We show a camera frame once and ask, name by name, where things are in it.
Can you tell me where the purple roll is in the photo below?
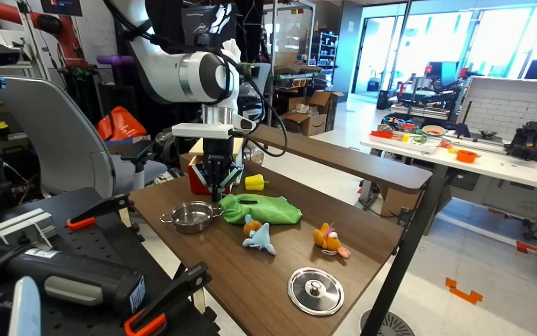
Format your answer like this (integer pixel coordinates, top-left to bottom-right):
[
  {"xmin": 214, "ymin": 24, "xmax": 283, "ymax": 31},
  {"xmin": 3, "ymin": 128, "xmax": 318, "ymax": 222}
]
[{"xmin": 95, "ymin": 52, "xmax": 136, "ymax": 68}]

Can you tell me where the orange bowl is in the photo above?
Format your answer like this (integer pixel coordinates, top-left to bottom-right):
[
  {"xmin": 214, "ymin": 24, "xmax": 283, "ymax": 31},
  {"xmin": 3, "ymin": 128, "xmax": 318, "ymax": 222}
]
[{"xmin": 455, "ymin": 149, "xmax": 479, "ymax": 166}]

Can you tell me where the cardboard box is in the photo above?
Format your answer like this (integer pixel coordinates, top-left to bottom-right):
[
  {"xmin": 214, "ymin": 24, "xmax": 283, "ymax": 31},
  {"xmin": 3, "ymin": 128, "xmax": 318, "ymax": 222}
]
[{"xmin": 279, "ymin": 89, "xmax": 339, "ymax": 138}]

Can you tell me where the round metal pot lid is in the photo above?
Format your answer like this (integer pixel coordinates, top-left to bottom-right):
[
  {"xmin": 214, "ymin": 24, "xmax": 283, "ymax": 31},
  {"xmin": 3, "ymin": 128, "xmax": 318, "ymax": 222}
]
[{"xmin": 287, "ymin": 264, "xmax": 346, "ymax": 317}]

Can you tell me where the small metal pot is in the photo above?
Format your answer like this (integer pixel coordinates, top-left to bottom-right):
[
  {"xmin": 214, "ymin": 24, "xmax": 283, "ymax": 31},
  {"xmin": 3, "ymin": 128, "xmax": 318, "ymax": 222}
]
[{"xmin": 158, "ymin": 199, "xmax": 221, "ymax": 235}]

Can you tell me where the black table leg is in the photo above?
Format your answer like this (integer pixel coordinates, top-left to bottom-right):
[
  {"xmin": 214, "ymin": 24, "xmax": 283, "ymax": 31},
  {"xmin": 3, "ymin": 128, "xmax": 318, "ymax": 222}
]
[{"xmin": 359, "ymin": 166, "xmax": 453, "ymax": 336}]

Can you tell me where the red wooden drawer box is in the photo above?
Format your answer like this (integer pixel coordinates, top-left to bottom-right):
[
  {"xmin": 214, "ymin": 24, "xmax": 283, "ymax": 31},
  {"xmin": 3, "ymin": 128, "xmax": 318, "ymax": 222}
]
[{"xmin": 184, "ymin": 136, "xmax": 246, "ymax": 197}]

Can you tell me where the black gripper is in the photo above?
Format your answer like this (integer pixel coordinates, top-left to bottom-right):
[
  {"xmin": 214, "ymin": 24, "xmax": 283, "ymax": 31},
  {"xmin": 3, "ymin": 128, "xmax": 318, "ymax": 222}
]
[{"xmin": 199, "ymin": 136, "xmax": 240, "ymax": 203}]

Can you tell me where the yellow toy pepper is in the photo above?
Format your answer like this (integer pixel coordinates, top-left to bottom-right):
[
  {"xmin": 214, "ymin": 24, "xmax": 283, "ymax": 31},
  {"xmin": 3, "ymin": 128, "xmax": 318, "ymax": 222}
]
[{"xmin": 242, "ymin": 171, "xmax": 268, "ymax": 194}]

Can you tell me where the white desk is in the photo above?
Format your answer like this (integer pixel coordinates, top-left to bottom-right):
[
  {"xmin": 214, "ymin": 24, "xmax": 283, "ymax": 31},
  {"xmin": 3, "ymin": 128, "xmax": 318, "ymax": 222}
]
[{"xmin": 359, "ymin": 132, "xmax": 537, "ymax": 194}]

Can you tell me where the aluminium rail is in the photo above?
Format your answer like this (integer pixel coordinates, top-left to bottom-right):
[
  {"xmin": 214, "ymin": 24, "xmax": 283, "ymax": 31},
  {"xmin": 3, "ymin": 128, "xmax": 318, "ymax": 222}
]
[{"xmin": 0, "ymin": 207, "xmax": 52, "ymax": 242}]

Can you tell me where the grey office chair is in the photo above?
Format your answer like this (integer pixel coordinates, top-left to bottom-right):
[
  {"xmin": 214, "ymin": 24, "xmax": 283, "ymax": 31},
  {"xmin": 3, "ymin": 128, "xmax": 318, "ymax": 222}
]
[{"xmin": 0, "ymin": 74, "xmax": 173, "ymax": 212}]

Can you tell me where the green towel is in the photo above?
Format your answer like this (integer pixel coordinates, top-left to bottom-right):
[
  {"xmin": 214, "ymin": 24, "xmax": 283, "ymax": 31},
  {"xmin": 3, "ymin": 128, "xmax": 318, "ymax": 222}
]
[{"xmin": 218, "ymin": 192, "xmax": 303, "ymax": 227}]

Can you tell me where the black clamp with orange handle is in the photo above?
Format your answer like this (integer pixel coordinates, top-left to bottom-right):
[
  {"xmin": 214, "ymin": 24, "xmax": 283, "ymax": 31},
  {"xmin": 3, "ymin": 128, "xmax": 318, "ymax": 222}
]
[
  {"xmin": 121, "ymin": 261, "xmax": 212, "ymax": 336},
  {"xmin": 63, "ymin": 192, "xmax": 134, "ymax": 233}
]

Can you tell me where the round floor drain cover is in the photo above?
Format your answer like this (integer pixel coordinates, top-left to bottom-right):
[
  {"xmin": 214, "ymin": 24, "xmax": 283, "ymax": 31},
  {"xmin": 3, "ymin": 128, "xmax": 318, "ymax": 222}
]
[{"xmin": 358, "ymin": 307, "xmax": 415, "ymax": 336}]

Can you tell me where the blue shark plush toy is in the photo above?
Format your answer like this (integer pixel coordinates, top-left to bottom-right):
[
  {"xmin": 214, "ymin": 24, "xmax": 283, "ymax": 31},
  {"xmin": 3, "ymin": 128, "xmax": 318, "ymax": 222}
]
[{"xmin": 240, "ymin": 212, "xmax": 277, "ymax": 257}]

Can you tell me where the black machine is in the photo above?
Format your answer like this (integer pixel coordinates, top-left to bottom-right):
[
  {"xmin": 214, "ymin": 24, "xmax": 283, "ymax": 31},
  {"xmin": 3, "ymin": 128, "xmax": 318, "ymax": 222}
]
[{"xmin": 503, "ymin": 119, "xmax": 537, "ymax": 162}]

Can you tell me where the white and blue panel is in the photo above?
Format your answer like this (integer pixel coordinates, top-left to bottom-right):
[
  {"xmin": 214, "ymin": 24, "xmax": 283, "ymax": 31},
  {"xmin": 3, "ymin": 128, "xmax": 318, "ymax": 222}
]
[{"xmin": 5, "ymin": 274, "xmax": 42, "ymax": 336}]

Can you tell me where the dark wooden raised shelf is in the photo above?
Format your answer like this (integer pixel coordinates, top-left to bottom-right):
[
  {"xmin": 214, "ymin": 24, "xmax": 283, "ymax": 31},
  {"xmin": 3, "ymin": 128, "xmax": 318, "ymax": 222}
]
[{"xmin": 242, "ymin": 124, "xmax": 434, "ymax": 194}]

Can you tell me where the orange bag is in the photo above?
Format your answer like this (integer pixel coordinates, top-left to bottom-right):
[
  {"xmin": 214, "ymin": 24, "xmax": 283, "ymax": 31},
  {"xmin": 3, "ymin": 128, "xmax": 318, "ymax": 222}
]
[{"xmin": 95, "ymin": 104, "xmax": 149, "ymax": 143}]

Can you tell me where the black handheld device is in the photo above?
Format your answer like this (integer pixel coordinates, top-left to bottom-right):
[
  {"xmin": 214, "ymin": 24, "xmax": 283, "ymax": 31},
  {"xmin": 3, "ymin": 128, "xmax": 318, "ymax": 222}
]
[{"xmin": 3, "ymin": 246, "xmax": 149, "ymax": 315}]

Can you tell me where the orange plush toy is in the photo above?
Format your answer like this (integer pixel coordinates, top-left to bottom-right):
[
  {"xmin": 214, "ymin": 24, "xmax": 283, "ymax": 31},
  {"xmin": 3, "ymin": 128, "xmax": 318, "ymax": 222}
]
[{"xmin": 311, "ymin": 220, "xmax": 352, "ymax": 261}]

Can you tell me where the white partition panel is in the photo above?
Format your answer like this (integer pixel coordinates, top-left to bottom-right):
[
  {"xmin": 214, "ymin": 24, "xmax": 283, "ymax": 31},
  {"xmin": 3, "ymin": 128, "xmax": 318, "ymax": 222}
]
[{"xmin": 456, "ymin": 74, "xmax": 537, "ymax": 151}]

